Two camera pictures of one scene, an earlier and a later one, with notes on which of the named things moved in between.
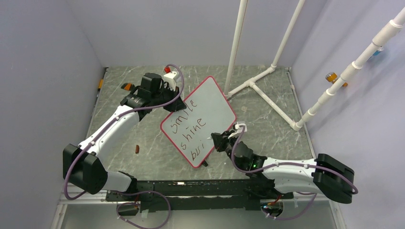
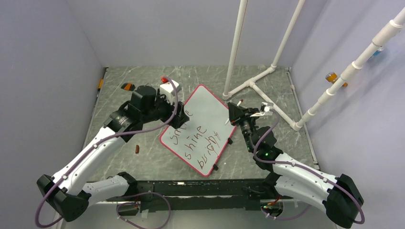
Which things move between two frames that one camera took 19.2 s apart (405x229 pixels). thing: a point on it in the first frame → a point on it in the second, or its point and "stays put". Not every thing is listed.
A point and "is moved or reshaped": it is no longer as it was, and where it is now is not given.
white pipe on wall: (393, 27) stays put
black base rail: (164, 196) stays put
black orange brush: (127, 86) stays put
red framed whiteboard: (208, 111) is moved or reshaped
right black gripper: (220, 140) → (238, 114)
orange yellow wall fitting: (332, 77) stays put
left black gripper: (175, 106) → (180, 117)
